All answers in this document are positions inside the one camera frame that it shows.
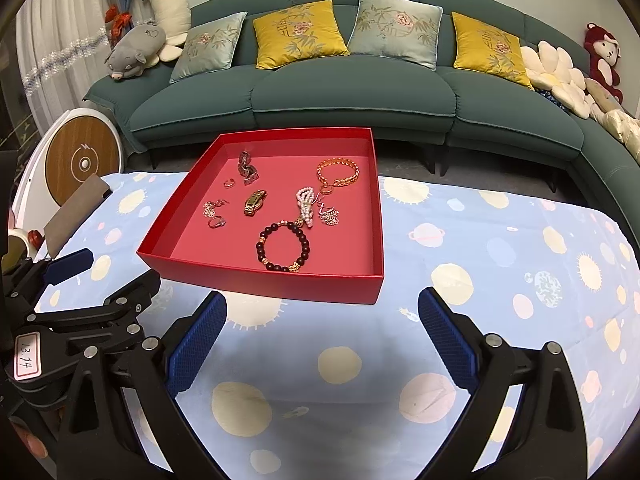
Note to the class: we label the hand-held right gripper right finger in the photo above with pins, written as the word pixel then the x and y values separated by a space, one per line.
pixel 447 345

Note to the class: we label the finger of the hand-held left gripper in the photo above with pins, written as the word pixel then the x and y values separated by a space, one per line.
pixel 70 265
pixel 132 295

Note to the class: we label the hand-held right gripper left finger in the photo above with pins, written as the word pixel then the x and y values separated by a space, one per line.
pixel 195 345

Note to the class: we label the red shallow box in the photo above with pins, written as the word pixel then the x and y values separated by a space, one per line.
pixel 200 240

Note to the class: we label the silver dangling earring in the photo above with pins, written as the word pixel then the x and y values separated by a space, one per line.
pixel 212 206

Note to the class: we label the gold wrist watch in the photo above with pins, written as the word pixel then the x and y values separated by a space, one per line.
pixel 254 202

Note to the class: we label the person's left hand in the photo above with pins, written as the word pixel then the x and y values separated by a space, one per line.
pixel 30 442

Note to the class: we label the brown flat case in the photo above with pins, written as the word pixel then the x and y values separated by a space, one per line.
pixel 75 215

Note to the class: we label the blue planet printed blanket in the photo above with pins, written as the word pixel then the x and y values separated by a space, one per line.
pixel 500 260

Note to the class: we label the white machine with wooden disc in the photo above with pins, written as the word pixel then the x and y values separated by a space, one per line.
pixel 82 160

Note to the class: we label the grey pig plush toy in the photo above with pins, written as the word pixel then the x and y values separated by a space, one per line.
pixel 132 50

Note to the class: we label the white sheer curtain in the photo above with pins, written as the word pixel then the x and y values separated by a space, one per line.
pixel 60 25

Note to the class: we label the red curtain tie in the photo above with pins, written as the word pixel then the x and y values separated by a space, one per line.
pixel 119 20

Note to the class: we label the small light blue embroidered pillow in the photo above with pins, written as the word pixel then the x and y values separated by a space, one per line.
pixel 207 47

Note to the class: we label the blue patterned cloth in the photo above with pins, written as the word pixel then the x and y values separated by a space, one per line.
pixel 550 96

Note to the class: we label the green sofa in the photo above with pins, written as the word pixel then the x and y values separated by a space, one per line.
pixel 350 90

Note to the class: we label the white cow plush toy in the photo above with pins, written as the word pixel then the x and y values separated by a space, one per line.
pixel 167 5

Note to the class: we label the cream satin cushion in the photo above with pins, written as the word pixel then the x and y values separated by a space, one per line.
pixel 622 127

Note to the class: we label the tan plush toy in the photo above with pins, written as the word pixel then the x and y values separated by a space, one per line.
pixel 602 95

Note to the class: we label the white flower shaped cushion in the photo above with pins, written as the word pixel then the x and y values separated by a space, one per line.
pixel 555 67

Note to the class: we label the yellow embroidered pillow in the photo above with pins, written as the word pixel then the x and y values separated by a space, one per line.
pixel 487 47
pixel 297 35

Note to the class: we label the large light blue embroidered pillow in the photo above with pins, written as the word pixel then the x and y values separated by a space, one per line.
pixel 395 27

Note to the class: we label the red monkey plush toy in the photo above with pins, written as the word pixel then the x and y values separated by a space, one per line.
pixel 602 52

